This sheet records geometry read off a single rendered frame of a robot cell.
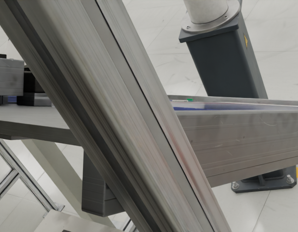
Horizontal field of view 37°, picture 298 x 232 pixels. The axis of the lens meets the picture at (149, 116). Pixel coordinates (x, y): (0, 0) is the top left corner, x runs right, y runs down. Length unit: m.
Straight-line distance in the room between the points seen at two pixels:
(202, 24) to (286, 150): 0.93
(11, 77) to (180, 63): 2.11
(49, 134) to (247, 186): 1.53
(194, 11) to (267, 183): 0.74
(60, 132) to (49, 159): 1.15
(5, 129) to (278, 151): 0.28
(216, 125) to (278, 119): 0.13
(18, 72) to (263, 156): 0.33
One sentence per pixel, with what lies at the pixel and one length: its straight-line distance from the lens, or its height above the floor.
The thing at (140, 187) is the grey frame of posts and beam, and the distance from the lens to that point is 0.24.
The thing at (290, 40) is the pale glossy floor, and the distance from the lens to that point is 2.52.
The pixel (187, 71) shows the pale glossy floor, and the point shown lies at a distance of 2.57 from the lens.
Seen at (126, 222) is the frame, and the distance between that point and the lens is 1.45.
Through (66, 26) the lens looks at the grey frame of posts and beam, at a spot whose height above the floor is 1.27.
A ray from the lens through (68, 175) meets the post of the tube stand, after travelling 1.50.
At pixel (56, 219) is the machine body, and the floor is 0.62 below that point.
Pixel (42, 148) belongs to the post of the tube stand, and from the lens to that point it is 1.42.
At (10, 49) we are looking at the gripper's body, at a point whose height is 1.02.
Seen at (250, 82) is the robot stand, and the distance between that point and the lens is 1.47.
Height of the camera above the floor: 1.33
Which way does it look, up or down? 34 degrees down
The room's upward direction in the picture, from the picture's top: 28 degrees counter-clockwise
